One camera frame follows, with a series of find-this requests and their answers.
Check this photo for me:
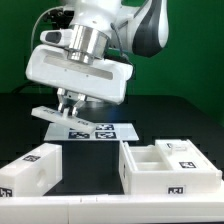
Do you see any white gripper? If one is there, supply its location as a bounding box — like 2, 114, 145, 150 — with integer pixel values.
26, 44, 133, 116

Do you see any white cabinet door panel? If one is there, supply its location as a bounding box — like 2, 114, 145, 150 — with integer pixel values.
31, 106, 96, 134
155, 139, 215, 172

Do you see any white cabinet body box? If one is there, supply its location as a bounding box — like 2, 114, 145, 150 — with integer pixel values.
119, 141, 224, 195

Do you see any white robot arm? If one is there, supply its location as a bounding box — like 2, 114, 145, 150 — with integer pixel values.
26, 0, 169, 114

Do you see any white cabinet top block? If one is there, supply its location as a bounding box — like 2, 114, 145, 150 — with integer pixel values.
0, 143, 62, 197

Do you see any white fiducial marker base plate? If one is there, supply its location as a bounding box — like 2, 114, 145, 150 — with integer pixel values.
44, 123, 139, 141

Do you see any black cable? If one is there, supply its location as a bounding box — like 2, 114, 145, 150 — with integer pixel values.
11, 83, 38, 94

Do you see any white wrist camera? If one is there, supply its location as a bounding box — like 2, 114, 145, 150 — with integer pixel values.
40, 29, 73, 46

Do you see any white cable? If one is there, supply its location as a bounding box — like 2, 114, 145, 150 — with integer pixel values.
30, 6, 64, 58

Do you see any grey braided camera cable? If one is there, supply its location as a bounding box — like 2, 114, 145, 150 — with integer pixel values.
109, 21, 133, 64

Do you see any black camera on stand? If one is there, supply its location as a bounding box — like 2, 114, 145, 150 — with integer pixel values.
43, 6, 74, 29

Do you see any white L-shaped obstacle frame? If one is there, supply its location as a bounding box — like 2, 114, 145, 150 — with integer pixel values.
0, 184, 224, 224

